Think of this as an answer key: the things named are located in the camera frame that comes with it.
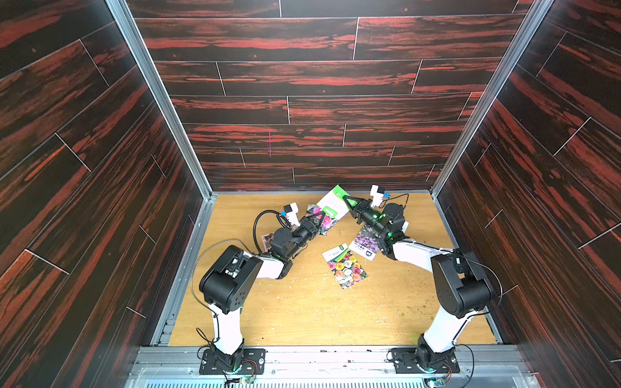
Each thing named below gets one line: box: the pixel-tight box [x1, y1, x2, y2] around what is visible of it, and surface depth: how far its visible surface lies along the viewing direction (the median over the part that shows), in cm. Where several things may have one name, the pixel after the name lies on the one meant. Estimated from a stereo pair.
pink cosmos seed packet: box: [348, 224, 381, 262], surface depth 103 cm
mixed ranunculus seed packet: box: [321, 243, 369, 290], surface depth 97 cm
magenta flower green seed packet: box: [316, 182, 351, 221], surface depth 86 cm
